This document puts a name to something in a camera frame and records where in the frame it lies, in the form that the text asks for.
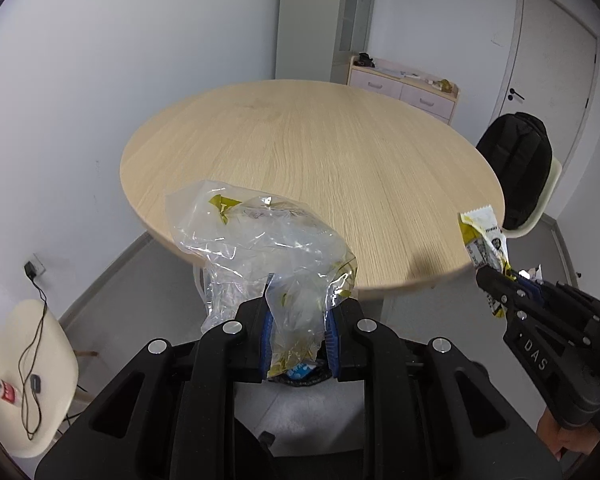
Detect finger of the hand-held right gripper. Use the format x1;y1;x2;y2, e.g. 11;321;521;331
515;279;600;346
475;266;528;332

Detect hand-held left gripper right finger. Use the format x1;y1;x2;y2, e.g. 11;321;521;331
324;297;563;480

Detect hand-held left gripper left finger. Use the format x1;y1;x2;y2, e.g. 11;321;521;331
34;272;273;480

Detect black waste bin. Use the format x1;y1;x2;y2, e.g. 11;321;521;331
267;345;341;388

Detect yellow snack wrapper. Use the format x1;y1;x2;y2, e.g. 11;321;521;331
459;204;513;321

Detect clear plastic wrapper gold print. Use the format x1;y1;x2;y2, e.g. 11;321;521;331
165;178;358;381

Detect person's right hand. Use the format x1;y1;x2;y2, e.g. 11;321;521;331
536;405;600;461

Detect white chair with backpack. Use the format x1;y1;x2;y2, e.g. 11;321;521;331
500;157;563;240

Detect black backpack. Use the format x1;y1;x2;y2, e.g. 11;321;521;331
476;112;553;231

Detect pink drawer cabinet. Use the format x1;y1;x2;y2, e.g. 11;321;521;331
347;55;463;126

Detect white door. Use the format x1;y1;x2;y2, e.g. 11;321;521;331
490;0;600;171

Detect white papers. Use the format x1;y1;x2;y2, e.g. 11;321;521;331
380;65;431;83

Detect empty white plastic chair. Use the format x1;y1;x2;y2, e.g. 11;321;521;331
0;300;78;458

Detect red white small packet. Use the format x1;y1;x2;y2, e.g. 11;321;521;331
0;374;20;406

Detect tall grey cabinet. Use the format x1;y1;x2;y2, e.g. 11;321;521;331
274;0;379;83

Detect black charger with cable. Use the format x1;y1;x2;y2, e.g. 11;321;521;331
19;260;50;441

